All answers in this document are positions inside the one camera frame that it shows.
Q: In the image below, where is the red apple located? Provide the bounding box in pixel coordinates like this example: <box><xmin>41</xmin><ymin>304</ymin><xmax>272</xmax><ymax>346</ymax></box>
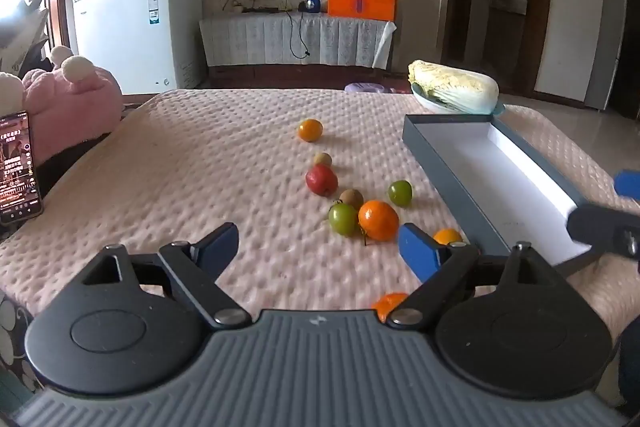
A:
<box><xmin>305</xmin><ymin>164</ymin><xmax>339</xmax><ymax>196</ymax></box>

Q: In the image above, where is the dark cloth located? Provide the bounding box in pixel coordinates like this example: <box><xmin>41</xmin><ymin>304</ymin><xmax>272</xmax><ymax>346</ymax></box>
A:
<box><xmin>619</xmin><ymin>317</ymin><xmax>640</xmax><ymax>408</ymax></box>

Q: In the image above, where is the light blue plate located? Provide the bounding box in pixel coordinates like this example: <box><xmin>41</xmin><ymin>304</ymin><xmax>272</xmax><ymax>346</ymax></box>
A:
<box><xmin>411</xmin><ymin>82</ymin><xmax>506</xmax><ymax>116</ymax></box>

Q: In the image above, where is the large orange with stem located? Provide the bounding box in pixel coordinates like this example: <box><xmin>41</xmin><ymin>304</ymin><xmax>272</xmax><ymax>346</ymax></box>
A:
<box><xmin>358</xmin><ymin>200</ymin><xmax>400</xmax><ymax>242</ymax></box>

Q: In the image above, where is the small orange tangerine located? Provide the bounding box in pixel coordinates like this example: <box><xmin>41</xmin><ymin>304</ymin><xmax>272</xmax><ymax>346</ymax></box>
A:
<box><xmin>298</xmin><ymin>119</ymin><xmax>323</xmax><ymax>142</ymax></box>

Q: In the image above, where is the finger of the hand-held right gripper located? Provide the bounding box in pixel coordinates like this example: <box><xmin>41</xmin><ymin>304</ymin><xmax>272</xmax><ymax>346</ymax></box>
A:
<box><xmin>613</xmin><ymin>170</ymin><xmax>640</xmax><ymax>198</ymax></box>
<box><xmin>552</xmin><ymin>204</ymin><xmax>640</xmax><ymax>269</ymax></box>

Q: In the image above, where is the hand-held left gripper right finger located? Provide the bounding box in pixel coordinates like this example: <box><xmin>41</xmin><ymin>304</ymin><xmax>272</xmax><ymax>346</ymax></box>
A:
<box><xmin>385</xmin><ymin>223</ymin><xmax>558</xmax><ymax>330</ymax></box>

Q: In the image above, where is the white chest freezer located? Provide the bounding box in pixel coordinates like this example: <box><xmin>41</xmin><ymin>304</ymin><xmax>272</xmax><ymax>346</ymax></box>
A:
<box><xmin>72</xmin><ymin>0</ymin><xmax>203</xmax><ymax>95</ymax></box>

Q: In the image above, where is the floral bedsheet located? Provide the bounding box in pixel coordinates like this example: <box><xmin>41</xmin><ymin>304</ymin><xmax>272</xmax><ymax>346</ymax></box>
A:
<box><xmin>0</xmin><ymin>294</ymin><xmax>33</xmax><ymax>390</ymax></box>

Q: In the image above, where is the napa cabbage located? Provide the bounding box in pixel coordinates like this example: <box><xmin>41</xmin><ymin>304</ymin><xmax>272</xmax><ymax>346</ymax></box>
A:
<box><xmin>407</xmin><ymin>60</ymin><xmax>500</xmax><ymax>115</ymax></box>

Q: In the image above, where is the pink dotted blanket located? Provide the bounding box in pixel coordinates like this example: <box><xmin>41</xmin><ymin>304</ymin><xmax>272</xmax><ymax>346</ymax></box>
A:
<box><xmin>0</xmin><ymin>88</ymin><xmax>640</xmax><ymax>343</ymax></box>

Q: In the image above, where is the green tomato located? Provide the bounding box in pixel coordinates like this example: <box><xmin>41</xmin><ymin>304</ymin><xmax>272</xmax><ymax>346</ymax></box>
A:
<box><xmin>328</xmin><ymin>202</ymin><xmax>360</xmax><ymax>236</ymax></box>

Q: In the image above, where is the black smartphone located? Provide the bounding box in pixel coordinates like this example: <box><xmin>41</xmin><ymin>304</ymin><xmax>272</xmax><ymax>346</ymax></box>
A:
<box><xmin>0</xmin><ymin>110</ymin><xmax>44</xmax><ymax>226</ymax></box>

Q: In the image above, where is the round green fruit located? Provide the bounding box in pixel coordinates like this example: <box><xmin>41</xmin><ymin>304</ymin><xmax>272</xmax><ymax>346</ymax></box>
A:
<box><xmin>388</xmin><ymin>180</ymin><xmax>413</xmax><ymax>208</ymax></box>

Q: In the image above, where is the black cable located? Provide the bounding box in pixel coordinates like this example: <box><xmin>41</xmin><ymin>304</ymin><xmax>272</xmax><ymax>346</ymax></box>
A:
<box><xmin>287</xmin><ymin>0</ymin><xmax>312</xmax><ymax>58</ymax></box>

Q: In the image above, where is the grey cardboard box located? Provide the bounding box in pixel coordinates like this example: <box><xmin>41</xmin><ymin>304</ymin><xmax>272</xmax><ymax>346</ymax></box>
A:
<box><xmin>402</xmin><ymin>113</ymin><xmax>593</xmax><ymax>268</ymax></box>

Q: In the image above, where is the cabinet with white cloth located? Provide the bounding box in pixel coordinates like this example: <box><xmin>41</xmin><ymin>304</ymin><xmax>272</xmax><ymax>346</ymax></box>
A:
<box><xmin>199</xmin><ymin>9</ymin><xmax>397</xmax><ymax>88</ymax></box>

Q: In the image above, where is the pink plush toy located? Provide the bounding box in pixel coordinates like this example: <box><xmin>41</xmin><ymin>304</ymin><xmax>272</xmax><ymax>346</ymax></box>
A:
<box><xmin>0</xmin><ymin>46</ymin><xmax>125</xmax><ymax>160</ymax></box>

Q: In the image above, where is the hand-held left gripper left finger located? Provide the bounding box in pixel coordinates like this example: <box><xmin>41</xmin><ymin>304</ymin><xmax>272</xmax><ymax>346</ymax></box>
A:
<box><xmin>80</xmin><ymin>222</ymin><xmax>253</xmax><ymax>330</ymax></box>

